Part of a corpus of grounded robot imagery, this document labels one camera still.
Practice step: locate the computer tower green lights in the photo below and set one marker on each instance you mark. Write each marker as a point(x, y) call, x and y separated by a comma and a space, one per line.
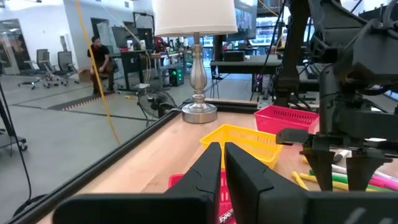
point(176, 77)

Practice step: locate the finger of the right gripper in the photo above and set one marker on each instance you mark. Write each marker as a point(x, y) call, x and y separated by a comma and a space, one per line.
point(321, 171)
point(360, 174)

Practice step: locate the grey side desk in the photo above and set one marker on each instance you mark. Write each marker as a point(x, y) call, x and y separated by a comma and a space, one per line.
point(245, 65)

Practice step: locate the grey office chair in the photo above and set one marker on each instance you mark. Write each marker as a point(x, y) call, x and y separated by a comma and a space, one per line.
point(42, 60)
point(64, 62)

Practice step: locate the red plastic basket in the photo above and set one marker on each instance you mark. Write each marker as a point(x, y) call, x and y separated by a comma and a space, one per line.
point(225, 199)
point(280, 119)

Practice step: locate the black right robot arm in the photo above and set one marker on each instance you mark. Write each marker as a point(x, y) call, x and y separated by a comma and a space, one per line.
point(367, 56)

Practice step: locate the black desk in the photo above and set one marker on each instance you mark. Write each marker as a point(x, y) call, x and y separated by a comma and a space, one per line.
point(132, 62)

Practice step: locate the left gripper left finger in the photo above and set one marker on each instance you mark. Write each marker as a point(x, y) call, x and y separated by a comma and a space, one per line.
point(155, 208)

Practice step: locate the black floor fan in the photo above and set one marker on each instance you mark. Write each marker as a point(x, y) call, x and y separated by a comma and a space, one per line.
point(155, 104)

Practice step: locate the small white marker dark cap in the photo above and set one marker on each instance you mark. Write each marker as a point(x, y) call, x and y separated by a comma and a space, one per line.
point(341, 155)

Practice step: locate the black wheeled stand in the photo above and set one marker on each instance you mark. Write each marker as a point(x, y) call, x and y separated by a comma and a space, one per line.
point(9, 130)

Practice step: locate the black monitor blue screen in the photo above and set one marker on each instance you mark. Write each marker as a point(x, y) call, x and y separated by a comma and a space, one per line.
point(245, 20)

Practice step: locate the table lamp white shade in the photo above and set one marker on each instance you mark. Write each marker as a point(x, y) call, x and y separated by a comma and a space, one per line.
point(199, 77)

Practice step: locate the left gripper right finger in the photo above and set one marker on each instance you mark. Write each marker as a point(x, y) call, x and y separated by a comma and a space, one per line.
point(295, 208)

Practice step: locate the white marker orange cap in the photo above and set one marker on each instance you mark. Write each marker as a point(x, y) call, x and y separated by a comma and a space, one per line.
point(304, 159)

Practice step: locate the black aluminium table frame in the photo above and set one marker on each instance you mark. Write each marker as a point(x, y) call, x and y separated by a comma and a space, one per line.
point(124, 149)

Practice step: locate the yellow plastic basket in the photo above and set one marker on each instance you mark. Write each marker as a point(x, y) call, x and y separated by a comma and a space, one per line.
point(248, 140)

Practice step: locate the person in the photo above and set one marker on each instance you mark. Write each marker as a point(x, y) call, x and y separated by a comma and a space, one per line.
point(101, 59)

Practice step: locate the black box white labels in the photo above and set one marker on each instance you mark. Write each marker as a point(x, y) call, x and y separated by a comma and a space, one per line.
point(234, 56)

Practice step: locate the green marker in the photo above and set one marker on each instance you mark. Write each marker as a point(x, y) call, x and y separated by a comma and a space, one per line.
point(339, 179)

